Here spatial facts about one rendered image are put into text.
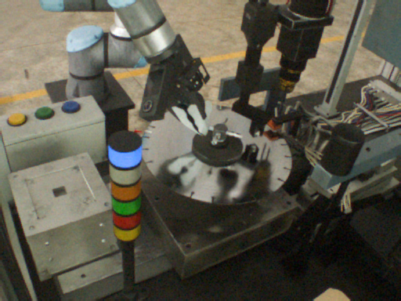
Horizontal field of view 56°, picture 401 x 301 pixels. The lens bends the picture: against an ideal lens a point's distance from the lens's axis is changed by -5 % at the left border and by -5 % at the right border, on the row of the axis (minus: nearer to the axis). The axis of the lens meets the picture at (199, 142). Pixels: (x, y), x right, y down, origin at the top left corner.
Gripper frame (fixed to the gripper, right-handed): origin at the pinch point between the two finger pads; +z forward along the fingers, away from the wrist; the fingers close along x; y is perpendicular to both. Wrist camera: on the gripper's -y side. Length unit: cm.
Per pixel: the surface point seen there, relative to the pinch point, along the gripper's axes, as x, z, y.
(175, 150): 4.4, 0.5, -4.8
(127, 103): 48, 7, 26
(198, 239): -1.9, 12.7, -18.0
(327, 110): -4, 42, 57
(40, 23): 277, -2, 172
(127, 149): -12.1, -19.6, -25.6
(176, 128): 8.1, 0.1, 2.2
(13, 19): 301, -17, 166
